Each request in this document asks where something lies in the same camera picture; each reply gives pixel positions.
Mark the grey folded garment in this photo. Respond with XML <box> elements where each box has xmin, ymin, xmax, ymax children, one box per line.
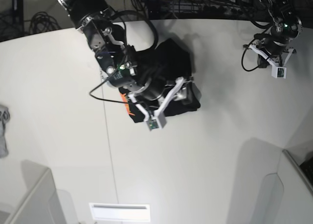
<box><xmin>0</xmin><ymin>105</ymin><xmax>10</xmax><ymax>158</ymax></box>

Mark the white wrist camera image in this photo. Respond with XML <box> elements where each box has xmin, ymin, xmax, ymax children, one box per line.
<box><xmin>271</xmin><ymin>66</ymin><xmax>287</xmax><ymax>79</ymax></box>
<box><xmin>144</xmin><ymin>113</ymin><xmax>167</xmax><ymax>131</ymax></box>

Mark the black T-shirt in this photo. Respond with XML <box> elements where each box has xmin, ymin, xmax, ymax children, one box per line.
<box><xmin>111</xmin><ymin>39</ymin><xmax>201</xmax><ymax>123</ymax></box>

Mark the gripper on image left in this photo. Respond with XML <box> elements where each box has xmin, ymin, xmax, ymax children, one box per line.
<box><xmin>127</xmin><ymin>76</ymin><xmax>195</xmax><ymax>119</ymax></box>

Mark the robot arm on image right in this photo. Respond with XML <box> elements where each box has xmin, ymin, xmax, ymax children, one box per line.
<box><xmin>238</xmin><ymin>0</ymin><xmax>302</xmax><ymax>72</ymax></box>

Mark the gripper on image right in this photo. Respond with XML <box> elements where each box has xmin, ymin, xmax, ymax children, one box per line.
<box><xmin>243</xmin><ymin>38</ymin><xmax>297</xmax><ymax>68</ymax></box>

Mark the white panel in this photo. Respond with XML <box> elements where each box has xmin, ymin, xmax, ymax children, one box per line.
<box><xmin>251</xmin><ymin>150</ymin><xmax>313</xmax><ymax>224</ymax></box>
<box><xmin>0</xmin><ymin>160</ymin><xmax>79</xmax><ymax>224</ymax></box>

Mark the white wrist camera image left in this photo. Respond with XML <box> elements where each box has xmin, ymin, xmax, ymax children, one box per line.
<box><xmin>144</xmin><ymin>113</ymin><xmax>167</xmax><ymax>131</ymax></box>

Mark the white panel lower right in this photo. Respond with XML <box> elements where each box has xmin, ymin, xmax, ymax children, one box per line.
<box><xmin>251</xmin><ymin>150</ymin><xmax>313</xmax><ymax>224</ymax></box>

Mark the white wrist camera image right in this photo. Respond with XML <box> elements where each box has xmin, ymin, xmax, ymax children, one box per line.
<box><xmin>271</xmin><ymin>66</ymin><xmax>287</xmax><ymax>79</ymax></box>

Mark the black keyboard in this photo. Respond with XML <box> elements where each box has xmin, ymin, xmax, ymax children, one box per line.
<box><xmin>300</xmin><ymin>159</ymin><xmax>313</xmax><ymax>184</ymax></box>

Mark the white panel lower left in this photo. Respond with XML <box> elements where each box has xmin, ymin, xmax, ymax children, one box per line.
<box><xmin>0</xmin><ymin>160</ymin><xmax>79</xmax><ymax>224</ymax></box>

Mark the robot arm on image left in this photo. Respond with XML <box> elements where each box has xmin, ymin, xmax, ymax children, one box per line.
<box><xmin>58</xmin><ymin>0</ymin><xmax>201</xmax><ymax>123</ymax></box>

